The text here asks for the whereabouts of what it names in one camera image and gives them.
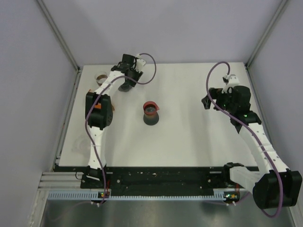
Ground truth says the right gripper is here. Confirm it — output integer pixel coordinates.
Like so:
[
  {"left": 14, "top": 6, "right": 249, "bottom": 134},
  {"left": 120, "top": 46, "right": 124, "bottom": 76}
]
[{"left": 201, "top": 88, "right": 236, "bottom": 114}]

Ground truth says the grey plastic coffee dripper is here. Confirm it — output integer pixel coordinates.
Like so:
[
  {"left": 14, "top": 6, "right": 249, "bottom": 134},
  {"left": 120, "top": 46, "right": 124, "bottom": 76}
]
[{"left": 118, "top": 83, "right": 132, "bottom": 92}]

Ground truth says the clear glass with brown band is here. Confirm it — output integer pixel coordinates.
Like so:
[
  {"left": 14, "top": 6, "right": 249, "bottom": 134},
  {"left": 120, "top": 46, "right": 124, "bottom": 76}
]
[{"left": 95, "top": 71, "right": 108, "bottom": 86}]

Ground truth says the red rimmed coffee server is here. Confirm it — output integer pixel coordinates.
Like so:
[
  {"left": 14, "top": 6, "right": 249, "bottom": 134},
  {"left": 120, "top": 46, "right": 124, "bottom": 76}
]
[{"left": 143, "top": 101, "right": 160, "bottom": 126}]

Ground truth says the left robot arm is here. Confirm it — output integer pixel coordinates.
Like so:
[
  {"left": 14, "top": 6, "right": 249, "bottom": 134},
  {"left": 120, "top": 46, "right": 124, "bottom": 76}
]
[{"left": 85, "top": 54, "right": 146, "bottom": 171}]

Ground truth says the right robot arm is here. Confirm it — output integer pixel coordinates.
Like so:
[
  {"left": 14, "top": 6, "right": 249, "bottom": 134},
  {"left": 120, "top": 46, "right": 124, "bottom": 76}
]
[{"left": 201, "top": 86, "right": 303, "bottom": 210}]

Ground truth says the clear glass dripper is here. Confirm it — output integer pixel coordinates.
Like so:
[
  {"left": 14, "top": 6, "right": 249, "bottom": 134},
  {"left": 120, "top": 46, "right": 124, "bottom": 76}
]
[{"left": 71, "top": 134, "right": 90, "bottom": 155}]

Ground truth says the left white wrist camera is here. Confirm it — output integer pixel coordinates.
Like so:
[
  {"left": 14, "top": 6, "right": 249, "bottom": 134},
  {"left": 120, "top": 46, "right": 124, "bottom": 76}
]
[{"left": 135, "top": 54, "right": 146, "bottom": 72}]

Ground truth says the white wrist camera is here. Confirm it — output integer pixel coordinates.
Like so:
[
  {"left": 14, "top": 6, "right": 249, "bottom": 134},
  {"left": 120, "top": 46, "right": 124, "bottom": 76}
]
[
  {"left": 222, "top": 74, "right": 240, "bottom": 93},
  {"left": 135, "top": 54, "right": 146, "bottom": 72}
]

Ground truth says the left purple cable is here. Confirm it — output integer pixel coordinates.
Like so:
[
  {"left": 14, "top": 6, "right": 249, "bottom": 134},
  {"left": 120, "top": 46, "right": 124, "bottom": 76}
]
[{"left": 84, "top": 52, "right": 157, "bottom": 209}]

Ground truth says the purple cable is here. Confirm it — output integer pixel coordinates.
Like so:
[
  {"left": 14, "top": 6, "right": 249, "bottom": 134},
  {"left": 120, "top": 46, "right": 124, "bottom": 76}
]
[
  {"left": 84, "top": 52, "right": 157, "bottom": 209},
  {"left": 206, "top": 61, "right": 285, "bottom": 218}
]

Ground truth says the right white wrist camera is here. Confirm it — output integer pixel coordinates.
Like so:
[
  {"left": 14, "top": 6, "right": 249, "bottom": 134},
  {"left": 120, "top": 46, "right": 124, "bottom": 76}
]
[{"left": 222, "top": 74, "right": 240, "bottom": 93}]

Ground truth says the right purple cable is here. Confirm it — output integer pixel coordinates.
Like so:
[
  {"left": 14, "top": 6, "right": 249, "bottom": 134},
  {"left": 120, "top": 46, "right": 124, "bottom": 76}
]
[{"left": 206, "top": 61, "right": 285, "bottom": 218}]

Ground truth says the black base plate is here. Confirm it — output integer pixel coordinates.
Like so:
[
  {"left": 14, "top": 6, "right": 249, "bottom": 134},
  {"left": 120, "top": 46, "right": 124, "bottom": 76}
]
[{"left": 54, "top": 165, "right": 241, "bottom": 197}]

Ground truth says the grey cable duct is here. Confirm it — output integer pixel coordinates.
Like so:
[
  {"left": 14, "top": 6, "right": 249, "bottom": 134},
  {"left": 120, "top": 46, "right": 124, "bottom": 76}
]
[{"left": 48, "top": 190, "right": 240, "bottom": 201}]

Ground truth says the aluminium frame rail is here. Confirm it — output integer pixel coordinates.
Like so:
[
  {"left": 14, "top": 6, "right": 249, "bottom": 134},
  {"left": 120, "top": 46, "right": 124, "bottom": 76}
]
[{"left": 39, "top": 172, "right": 101, "bottom": 190}]

